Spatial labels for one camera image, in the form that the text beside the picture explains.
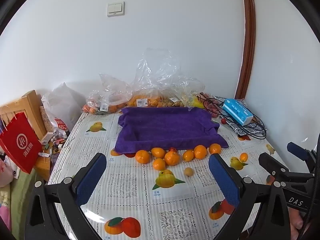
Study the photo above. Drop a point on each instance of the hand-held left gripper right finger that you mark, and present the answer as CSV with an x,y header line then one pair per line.
x,y
225,180

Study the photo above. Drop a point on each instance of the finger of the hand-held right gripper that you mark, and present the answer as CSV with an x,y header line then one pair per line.
x,y
297,151
272,165

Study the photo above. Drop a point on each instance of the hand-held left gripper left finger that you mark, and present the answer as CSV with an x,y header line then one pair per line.
x,y
91,177

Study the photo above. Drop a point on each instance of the mandarin orange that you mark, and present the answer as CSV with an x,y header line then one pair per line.
x,y
143,156
200,152
188,155
158,152
159,164
215,148
172,158

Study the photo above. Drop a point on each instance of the pile of red fruits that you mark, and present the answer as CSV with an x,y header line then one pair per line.
x,y
208,104

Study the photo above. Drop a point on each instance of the person's right hand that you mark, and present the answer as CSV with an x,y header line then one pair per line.
x,y
295,221

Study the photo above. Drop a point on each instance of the small orange kumquat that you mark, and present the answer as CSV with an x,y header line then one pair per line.
x,y
243,157

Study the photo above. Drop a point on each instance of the pale round fruit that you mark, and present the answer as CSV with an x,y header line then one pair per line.
x,y
188,172

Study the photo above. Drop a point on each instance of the fruit print tablecloth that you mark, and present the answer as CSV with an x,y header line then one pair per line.
x,y
130,187

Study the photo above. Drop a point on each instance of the black white patterned pouch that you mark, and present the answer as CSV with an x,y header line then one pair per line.
x,y
241,130

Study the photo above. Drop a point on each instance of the wooden nightstand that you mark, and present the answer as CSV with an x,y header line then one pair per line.
x,y
43,166

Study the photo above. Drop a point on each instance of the pile of small bottles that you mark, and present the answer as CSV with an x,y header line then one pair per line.
x,y
56,142

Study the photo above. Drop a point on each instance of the red cherry tomato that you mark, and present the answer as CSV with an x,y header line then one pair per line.
x,y
223,121

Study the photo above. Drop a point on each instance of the red white packet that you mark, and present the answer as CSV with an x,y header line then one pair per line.
x,y
61,126

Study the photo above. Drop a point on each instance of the small red fruit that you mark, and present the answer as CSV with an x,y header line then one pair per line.
x,y
172,149

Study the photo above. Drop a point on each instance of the blue paper box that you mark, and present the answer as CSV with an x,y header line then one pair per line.
x,y
237,111

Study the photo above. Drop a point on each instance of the beige patterned box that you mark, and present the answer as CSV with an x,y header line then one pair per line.
x,y
46,120

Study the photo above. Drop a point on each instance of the green bedsheet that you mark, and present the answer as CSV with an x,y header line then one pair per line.
x,y
18,195

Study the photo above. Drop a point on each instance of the purple towel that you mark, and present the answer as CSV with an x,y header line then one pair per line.
x,y
170,127

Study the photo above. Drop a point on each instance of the red paper bag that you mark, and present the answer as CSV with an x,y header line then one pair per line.
x,y
21,145

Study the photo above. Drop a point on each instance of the clear bag of mandarins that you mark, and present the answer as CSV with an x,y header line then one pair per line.
x,y
107,100

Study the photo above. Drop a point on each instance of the white plastic bag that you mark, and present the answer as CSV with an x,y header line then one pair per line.
x,y
62,100

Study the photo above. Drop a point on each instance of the pink plush toy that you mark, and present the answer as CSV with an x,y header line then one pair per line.
x,y
5,172

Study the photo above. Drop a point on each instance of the clear bag of golden berries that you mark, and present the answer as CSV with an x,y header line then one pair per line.
x,y
175,102

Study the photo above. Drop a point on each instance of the clear bag of kumquats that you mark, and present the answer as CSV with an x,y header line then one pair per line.
x,y
147,97

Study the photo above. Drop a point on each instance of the brown wooden door frame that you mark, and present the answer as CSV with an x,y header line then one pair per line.
x,y
247,42

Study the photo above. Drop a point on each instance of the white light switch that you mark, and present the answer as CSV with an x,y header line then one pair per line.
x,y
115,9

